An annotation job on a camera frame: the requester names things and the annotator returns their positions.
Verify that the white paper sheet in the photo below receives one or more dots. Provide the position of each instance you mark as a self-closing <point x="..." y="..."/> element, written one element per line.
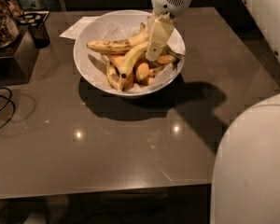
<point x="79" y="28"/>

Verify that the orange plantain left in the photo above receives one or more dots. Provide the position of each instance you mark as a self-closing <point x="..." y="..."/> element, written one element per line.
<point x="125" y="83"/>

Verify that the spotted ripe banana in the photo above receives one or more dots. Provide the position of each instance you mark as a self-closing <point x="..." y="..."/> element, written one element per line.
<point x="105" y="46"/>

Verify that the orange plantain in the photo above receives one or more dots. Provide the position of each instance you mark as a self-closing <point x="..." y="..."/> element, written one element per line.
<point x="166" y="58"/>
<point x="125" y="83"/>
<point x="141" y="71"/>

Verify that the white bowl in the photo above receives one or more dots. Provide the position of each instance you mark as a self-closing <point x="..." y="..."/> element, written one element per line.
<point x="114" y="26"/>

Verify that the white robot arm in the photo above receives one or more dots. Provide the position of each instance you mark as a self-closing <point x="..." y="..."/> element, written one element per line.
<point x="246" y="176"/>

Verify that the dark wooden box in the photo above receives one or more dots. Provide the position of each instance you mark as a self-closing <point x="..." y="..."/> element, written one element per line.
<point x="17" y="61"/>

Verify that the yellow banana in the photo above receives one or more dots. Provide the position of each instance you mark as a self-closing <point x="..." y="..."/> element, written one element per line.
<point x="134" y="54"/>

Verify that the orange plantain middle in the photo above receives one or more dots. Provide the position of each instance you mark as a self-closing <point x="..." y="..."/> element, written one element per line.
<point x="141" y="71"/>

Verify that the glass jar of snacks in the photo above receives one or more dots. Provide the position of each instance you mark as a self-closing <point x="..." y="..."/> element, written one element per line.
<point x="9" y="31"/>

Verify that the orange plantain right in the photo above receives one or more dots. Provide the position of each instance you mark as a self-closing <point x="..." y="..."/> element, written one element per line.
<point x="166" y="58"/>

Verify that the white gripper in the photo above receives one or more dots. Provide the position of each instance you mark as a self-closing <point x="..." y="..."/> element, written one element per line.
<point x="172" y="1"/>

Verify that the small brown-spotted banana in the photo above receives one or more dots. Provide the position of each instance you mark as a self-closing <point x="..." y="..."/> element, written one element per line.
<point x="112" y="76"/>

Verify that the black mug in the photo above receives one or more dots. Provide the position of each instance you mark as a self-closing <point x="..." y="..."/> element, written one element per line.
<point x="36" y="25"/>

